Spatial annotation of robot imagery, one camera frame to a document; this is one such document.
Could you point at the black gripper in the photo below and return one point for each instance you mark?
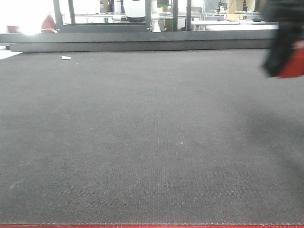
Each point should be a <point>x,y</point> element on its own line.
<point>289,14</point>

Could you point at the red magnetic cube block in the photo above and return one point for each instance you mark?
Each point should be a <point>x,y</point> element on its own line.
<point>294,65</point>

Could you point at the white work table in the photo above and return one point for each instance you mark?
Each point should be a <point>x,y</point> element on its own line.
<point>225,25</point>

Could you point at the black metal shelving rack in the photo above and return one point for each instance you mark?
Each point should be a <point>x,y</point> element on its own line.
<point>83,16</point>

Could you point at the red chair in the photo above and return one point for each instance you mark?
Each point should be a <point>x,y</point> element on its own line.
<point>48,25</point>

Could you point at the black table edge rail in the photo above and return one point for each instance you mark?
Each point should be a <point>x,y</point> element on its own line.
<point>141,41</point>

